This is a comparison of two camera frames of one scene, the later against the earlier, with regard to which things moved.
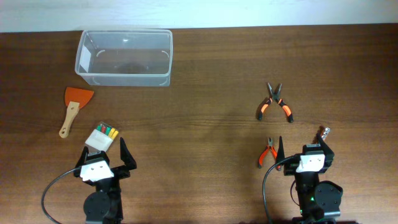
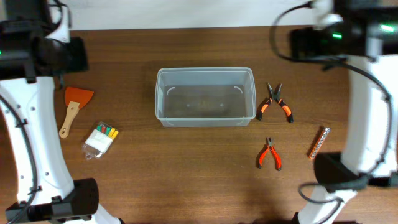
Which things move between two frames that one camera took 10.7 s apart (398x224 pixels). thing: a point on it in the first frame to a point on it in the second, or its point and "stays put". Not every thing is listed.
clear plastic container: [125, 57] to [205, 96]
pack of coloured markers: [101, 137] stays put
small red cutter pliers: [270, 146] stays put
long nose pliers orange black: [275, 96] stays put
